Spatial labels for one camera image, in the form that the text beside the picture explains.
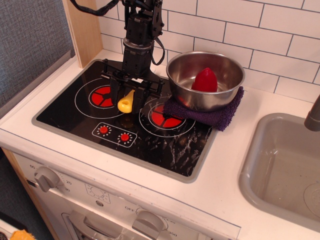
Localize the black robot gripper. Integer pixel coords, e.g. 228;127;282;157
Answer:
101;43;164;114

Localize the yellow handled white toy knife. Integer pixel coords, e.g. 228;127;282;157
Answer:
117;89;135;114

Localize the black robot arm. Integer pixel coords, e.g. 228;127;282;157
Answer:
101;0;164;114

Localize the black toy stovetop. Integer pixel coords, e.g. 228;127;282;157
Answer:
32;60;217;183

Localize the stainless steel bowl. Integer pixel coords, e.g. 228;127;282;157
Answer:
166;51;245;112

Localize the red toy pepper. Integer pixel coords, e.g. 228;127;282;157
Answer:
191;67;218;93

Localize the wooden side panel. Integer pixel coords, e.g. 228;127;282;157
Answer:
62;0;103;69

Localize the purple folded cloth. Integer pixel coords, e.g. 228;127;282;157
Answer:
163;86;245;132

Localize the grey left oven knob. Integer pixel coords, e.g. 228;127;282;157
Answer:
34;166;60;193

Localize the grey oven knob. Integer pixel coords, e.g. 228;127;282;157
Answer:
132;211;164;240
34;166;60;193

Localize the white toy oven front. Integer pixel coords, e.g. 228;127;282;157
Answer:
14;154;240;240

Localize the grey right oven knob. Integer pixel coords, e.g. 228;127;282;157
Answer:
132;211;164;240

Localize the grey toy sink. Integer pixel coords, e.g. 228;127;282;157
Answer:
239;113;320;232

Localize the orange plush toy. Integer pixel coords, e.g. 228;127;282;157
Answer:
10;229;36;240

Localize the grey faucet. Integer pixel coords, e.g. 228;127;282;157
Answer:
304;95;320;132

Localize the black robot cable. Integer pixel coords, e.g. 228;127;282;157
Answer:
69;0;166;66

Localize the grey oven door handle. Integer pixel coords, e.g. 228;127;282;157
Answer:
68;211;144;240

